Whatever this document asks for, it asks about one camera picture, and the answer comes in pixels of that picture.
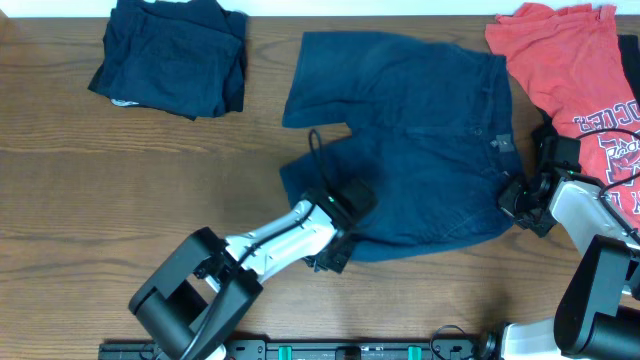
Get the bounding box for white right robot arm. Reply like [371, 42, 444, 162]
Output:
[487, 168, 639, 359]

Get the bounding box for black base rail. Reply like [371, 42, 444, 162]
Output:
[98, 324, 501, 360]

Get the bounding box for black garment under red shirt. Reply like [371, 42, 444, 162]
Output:
[531, 35, 639, 149]

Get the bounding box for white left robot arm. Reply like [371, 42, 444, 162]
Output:
[129, 187, 375, 359]

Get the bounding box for folded black garment with print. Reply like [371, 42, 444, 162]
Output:
[88, 76, 141, 107]

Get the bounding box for blue denim shorts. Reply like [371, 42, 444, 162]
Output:
[280, 31, 523, 262]

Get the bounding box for folded navy garment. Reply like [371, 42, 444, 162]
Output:
[93, 0, 248, 120]

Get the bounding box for red printed t-shirt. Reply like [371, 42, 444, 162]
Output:
[485, 3, 639, 227]

